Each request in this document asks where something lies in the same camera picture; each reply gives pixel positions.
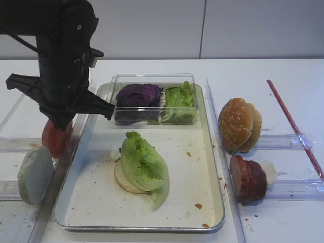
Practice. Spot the clear acrylic rail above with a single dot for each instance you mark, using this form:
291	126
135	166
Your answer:
57	180
228	188

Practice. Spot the rear bun half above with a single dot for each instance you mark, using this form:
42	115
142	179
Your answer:
256	130

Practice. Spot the metal baking tray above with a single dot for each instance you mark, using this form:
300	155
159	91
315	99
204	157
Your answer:
92	201

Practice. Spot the green lettuce in container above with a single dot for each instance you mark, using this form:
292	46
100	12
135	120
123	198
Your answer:
180	105

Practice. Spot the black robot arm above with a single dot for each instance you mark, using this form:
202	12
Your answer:
60	33

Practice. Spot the red straw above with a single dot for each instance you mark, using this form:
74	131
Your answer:
290	119

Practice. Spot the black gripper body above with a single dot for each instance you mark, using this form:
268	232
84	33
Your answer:
64	74

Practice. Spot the right clear acrylic rail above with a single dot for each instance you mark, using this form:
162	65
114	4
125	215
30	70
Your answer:
228	188

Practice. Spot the grey-white bread slice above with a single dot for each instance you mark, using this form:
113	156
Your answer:
35	175

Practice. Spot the front meat slice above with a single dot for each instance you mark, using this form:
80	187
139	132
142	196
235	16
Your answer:
239	174

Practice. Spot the rear meat slice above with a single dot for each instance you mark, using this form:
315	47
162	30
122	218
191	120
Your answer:
257	183

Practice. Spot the meat slice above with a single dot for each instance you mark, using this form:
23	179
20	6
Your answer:
257	183
239	174

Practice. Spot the green lettuce leaf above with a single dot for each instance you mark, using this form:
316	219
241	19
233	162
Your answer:
145	168

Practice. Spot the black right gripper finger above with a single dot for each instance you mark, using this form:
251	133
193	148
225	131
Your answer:
28	85

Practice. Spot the left clear acrylic rail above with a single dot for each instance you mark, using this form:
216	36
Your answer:
57	180

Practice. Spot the clear plastic container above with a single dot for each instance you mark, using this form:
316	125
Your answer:
164	81

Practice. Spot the white cheese slice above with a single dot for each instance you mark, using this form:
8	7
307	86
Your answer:
270	172

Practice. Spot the sesame top bun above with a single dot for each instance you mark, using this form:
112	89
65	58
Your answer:
235	123

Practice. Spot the tomato slice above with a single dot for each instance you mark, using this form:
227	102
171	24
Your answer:
67	135
53	139

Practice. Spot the purple cabbage leaf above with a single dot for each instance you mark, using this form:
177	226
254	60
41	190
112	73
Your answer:
138	102

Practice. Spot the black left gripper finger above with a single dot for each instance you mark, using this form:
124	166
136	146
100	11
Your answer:
89	103

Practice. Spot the bottom bun slice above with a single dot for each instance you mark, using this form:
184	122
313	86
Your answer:
123	182

